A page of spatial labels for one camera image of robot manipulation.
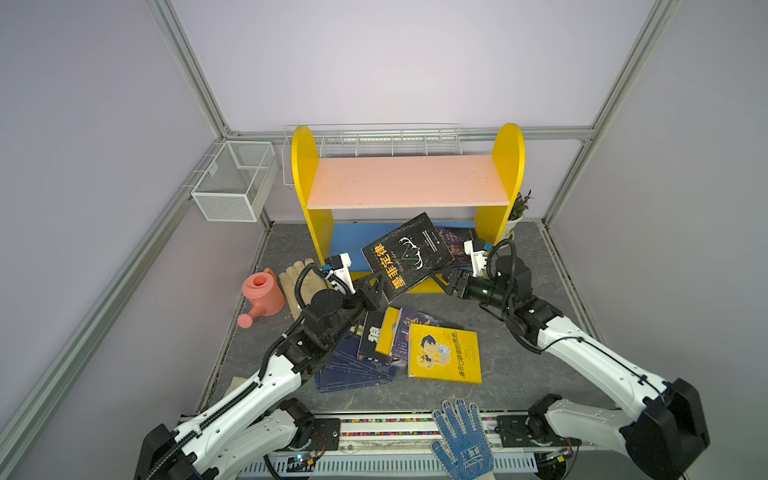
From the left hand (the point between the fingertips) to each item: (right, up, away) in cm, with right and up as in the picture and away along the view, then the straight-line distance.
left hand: (387, 277), depth 69 cm
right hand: (+12, 0, +5) cm, 13 cm away
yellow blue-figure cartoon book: (0, -17, +17) cm, 24 cm away
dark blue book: (-11, -26, +11) cm, 31 cm away
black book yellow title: (+5, +5, +3) cm, 8 cm away
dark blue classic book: (-11, -22, +11) cm, 27 cm away
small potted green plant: (+44, +19, +32) cm, 57 cm away
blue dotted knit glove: (+19, -43, +2) cm, 47 cm away
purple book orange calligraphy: (+4, -19, +13) cm, 24 cm away
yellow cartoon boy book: (+16, -23, +13) cm, 31 cm away
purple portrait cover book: (+21, +10, +25) cm, 34 cm away
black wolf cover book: (-5, -19, +15) cm, 25 cm away
